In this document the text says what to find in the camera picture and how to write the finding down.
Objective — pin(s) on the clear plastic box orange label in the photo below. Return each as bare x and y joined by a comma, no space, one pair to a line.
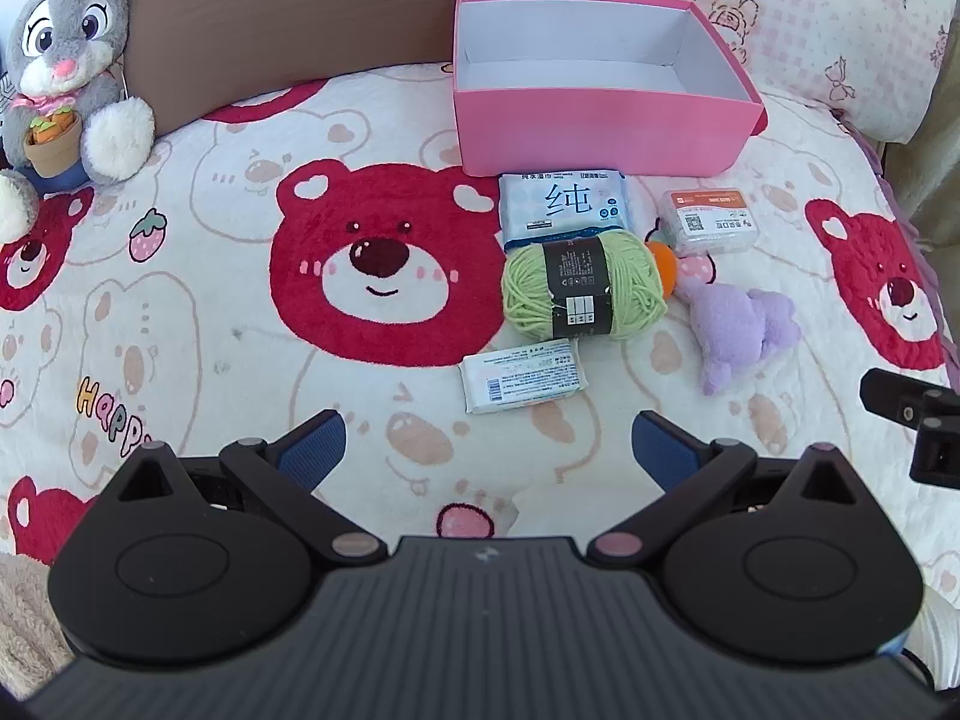
709,225

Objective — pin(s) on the pink cardboard box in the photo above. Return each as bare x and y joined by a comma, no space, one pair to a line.
600,127

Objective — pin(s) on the golden beige fabric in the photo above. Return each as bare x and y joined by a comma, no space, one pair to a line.
941,165

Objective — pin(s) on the small white tissue pack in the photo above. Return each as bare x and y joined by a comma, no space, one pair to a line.
517,375

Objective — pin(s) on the beige fluffy cloth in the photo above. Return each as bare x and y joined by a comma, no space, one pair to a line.
22,600

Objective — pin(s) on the brown pillow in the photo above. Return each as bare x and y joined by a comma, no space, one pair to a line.
300,7

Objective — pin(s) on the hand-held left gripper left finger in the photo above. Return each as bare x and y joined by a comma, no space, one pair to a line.
315,450

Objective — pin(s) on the pink checked pillow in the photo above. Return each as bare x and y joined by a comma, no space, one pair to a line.
810,30

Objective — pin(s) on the purple plush toy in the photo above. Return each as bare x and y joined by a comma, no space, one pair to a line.
735,322

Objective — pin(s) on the green yarn ball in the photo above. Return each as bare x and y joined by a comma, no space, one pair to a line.
630,277

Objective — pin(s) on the grey rabbit plush toy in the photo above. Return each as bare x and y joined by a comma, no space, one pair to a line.
67,52

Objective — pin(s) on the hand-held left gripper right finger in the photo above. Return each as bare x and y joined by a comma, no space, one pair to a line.
664,450

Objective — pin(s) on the orange ball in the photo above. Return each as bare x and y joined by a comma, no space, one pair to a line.
664,262

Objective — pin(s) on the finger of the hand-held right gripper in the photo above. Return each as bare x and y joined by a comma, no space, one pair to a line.
900,397
937,457

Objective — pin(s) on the blue wet wipes pack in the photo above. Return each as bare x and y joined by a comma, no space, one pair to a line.
562,199

